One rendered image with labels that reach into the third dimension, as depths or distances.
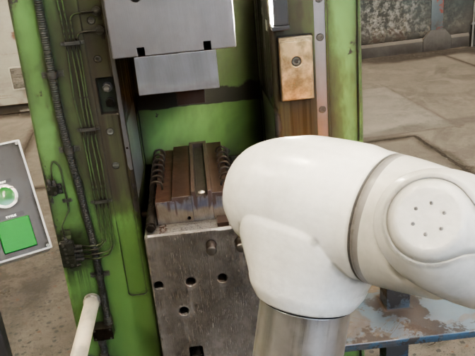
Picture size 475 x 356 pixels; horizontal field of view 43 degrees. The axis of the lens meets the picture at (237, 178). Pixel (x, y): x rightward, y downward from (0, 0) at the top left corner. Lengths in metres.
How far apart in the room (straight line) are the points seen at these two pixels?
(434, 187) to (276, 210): 0.17
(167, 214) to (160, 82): 0.35
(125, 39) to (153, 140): 0.63
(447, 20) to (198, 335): 7.14
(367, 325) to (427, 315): 0.16
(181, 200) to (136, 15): 0.48
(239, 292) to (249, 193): 1.07
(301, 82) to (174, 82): 0.36
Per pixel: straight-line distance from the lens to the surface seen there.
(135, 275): 1.89
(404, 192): 0.50
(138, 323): 1.97
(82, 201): 1.76
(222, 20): 1.49
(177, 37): 1.49
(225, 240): 1.60
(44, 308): 3.18
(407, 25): 8.24
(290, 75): 1.66
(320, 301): 0.62
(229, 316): 1.72
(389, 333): 1.53
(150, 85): 1.51
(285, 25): 1.62
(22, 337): 3.01
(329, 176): 0.57
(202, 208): 1.62
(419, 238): 0.49
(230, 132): 2.05
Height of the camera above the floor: 1.62
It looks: 22 degrees down
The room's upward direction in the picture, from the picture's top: 5 degrees counter-clockwise
